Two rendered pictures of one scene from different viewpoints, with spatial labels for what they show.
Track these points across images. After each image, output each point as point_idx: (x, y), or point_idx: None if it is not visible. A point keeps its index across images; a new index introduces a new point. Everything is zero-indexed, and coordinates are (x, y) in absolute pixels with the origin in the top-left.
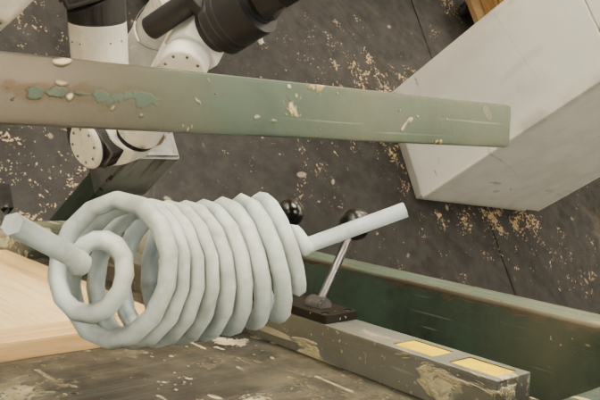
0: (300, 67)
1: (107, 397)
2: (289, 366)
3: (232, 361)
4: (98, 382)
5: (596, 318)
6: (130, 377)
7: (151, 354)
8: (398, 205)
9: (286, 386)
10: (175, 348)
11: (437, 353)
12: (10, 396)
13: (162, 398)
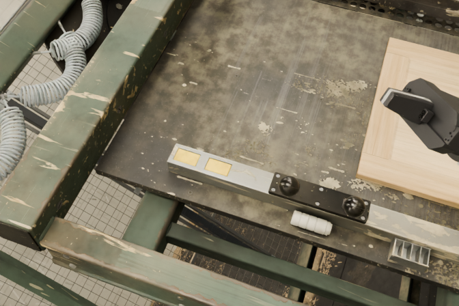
0: None
1: (308, 102)
2: (280, 168)
3: (305, 160)
4: (324, 110)
5: (148, 266)
6: (320, 121)
7: (339, 146)
8: None
9: (266, 146)
10: (339, 159)
11: (209, 163)
12: (333, 87)
13: (293, 111)
